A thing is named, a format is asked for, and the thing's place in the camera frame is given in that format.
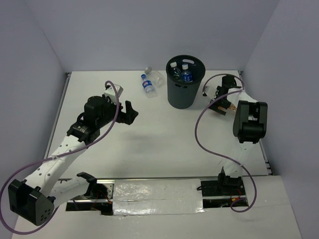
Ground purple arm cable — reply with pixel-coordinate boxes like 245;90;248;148
195;74;257;213
0;80;120;235

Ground orange label juice bottle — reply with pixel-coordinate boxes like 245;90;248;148
217;104;237;115

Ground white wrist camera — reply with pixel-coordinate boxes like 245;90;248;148
104;84;123;104
202;86;216;100

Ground Pepsi label clear bottle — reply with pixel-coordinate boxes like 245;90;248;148
141;74;157;98

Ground silver foil covered panel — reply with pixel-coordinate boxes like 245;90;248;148
112;179;204;216

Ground blue label water bottle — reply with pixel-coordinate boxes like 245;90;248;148
182;63;193;83

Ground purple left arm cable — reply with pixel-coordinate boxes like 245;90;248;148
0;80;120;235

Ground metal base rail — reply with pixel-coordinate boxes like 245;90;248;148
65;178;248;216

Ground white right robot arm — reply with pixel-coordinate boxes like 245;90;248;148
167;73;268;200

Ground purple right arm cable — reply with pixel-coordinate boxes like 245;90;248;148
195;74;257;213

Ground green label clear bottle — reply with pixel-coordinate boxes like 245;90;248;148
170;62;181;81

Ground dark grey plastic bin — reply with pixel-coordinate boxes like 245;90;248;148
165;55;206;109

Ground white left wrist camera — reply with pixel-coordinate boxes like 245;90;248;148
104;84;123;104

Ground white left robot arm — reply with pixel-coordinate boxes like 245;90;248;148
8;96;139;226

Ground clear empty plastic bottle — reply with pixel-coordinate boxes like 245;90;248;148
144;67;164;87

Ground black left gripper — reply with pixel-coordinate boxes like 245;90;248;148
96;96;138;128

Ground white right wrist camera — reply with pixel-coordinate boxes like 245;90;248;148
202;86;216;100

